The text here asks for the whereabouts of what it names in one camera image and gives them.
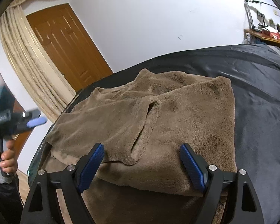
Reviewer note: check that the blue finger of the left gripper seen afar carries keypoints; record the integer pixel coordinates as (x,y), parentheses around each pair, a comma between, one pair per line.
(36,122)

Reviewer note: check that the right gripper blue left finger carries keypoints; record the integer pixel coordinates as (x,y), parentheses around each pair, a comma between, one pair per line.
(42,204)

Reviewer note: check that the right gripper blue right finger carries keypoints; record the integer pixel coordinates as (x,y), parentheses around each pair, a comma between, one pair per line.
(242,205)

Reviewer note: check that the brown fleece garment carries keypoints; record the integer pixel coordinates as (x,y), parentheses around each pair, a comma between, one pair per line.
(142,125)

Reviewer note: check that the person's left hand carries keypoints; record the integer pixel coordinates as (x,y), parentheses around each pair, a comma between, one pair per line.
(9,162)

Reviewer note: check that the beige curtain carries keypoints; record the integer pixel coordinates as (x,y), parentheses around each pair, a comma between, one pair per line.
(35,69)

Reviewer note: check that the brown wooden door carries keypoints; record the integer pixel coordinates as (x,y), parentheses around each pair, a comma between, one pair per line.
(69,45)

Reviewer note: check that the wooden desk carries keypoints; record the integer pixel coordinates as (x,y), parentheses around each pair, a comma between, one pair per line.
(272,41)

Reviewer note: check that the red box on desk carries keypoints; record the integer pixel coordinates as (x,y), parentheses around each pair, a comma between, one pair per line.
(273,34)

